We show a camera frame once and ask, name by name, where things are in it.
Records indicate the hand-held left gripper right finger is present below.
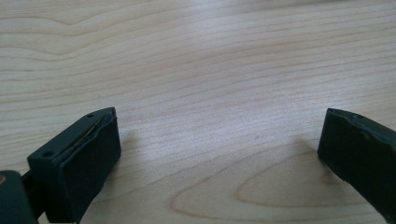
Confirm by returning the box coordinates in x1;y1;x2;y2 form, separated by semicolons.
317;107;396;224

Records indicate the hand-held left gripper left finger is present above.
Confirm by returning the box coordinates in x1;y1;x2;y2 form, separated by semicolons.
26;106;122;224

